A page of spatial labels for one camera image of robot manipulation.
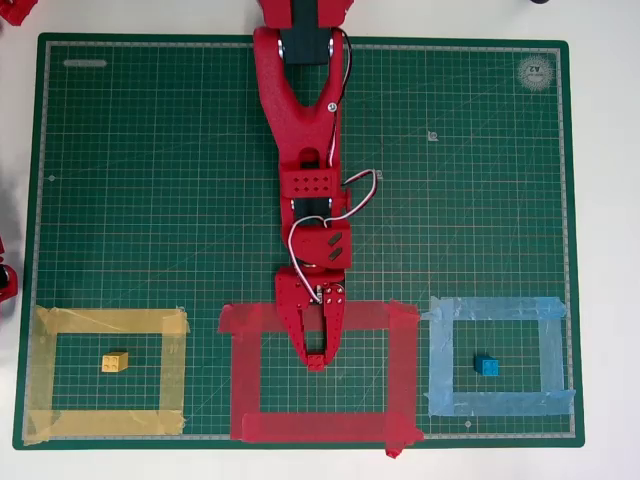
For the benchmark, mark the red toy brick cube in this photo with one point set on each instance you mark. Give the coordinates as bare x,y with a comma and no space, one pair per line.
316,363

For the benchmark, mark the red tape square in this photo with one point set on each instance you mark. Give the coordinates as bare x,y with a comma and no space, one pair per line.
370,315

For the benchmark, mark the yellow toy brick cube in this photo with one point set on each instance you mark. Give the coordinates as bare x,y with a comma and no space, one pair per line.
114,362

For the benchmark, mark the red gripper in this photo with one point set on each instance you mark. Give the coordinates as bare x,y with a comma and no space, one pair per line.
294,295

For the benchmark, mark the blue toy brick cube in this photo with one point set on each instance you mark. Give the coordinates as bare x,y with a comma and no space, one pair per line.
486,366

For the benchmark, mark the blue tape square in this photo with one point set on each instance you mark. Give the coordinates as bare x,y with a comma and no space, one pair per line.
500,307

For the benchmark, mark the green cutting mat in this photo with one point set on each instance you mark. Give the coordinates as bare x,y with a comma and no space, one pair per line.
150,200

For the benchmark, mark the red leader arm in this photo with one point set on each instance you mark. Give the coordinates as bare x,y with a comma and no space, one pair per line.
15,10

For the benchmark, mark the yellow tape square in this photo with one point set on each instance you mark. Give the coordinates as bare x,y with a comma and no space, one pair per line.
110,320

